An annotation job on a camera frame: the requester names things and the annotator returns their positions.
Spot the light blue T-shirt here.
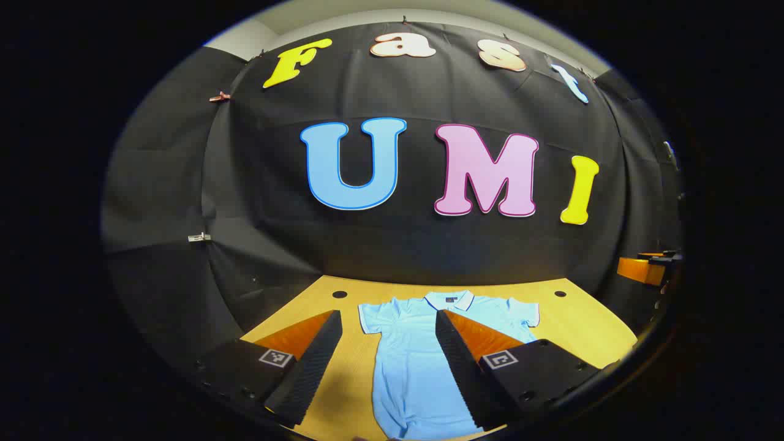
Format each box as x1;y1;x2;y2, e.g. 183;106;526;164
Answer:
358;290;541;440

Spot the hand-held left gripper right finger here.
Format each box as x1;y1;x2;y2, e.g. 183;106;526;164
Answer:
435;309;604;431

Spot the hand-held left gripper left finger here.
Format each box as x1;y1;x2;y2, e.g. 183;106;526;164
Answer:
187;309;344;429

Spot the black backdrop cloth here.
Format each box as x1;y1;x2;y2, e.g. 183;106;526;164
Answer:
101;21;685;368

